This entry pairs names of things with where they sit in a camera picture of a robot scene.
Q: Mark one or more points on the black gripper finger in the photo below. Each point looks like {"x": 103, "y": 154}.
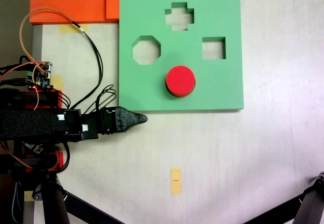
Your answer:
{"x": 124, "y": 127}
{"x": 131, "y": 117}

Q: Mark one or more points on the red cylinder block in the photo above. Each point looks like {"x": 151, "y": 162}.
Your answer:
{"x": 180, "y": 81}

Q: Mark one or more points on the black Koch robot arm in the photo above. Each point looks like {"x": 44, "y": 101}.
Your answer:
{"x": 25, "y": 125}

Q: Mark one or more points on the large orange foam block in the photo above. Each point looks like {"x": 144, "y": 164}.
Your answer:
{"x": 68, "y": 1}

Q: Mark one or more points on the green shape sorting board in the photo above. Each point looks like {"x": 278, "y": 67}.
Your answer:
{"x": 141, "y": 90}

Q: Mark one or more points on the yellow masking tape piece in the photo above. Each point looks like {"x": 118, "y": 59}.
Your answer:
{"x": 28, "y": 196}
{"x": 58, "y": 82}
{"x": 65, "y": 28}

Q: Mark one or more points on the yellow tape black print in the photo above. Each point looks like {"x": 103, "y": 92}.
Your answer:
{"x": 176, "y": 183}

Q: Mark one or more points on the red arm base plate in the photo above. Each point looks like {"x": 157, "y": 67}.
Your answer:
{"x": 60, "y": 98}

